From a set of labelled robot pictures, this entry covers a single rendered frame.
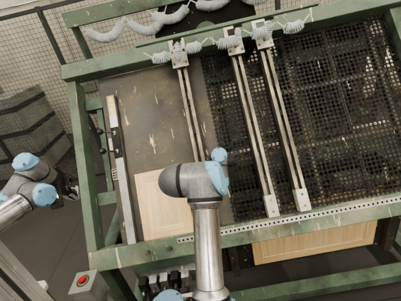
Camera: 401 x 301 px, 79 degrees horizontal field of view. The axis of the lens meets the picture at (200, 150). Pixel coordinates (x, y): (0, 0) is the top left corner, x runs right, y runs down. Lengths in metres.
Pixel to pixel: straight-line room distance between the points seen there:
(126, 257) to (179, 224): 0.36
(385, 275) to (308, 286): 0.53
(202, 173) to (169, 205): 0.81
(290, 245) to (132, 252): 1.13
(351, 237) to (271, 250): 0.59
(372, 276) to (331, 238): 0.35
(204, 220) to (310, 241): 1.39
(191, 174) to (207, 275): 0.30
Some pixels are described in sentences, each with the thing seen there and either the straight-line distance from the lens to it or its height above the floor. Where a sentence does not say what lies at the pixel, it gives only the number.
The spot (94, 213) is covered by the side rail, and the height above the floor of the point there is 1.07.
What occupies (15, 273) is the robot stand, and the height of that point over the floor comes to 1.69.
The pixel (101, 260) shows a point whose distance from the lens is 1.69.
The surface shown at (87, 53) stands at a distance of 2.25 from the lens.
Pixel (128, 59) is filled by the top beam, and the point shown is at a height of 1.84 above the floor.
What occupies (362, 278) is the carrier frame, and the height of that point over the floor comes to 0.18.
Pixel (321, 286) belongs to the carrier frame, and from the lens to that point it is 2.15.
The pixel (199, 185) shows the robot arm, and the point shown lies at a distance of 0.76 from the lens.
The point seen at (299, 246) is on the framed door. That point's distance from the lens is 2.08.
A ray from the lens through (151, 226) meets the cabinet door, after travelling 1.58.
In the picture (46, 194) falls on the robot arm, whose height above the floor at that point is 1.59.
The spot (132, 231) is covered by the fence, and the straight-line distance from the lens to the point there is 1.60.
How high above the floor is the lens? 2.00
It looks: 29 degrees down
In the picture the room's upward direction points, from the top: 13 degrees counter-clockwise
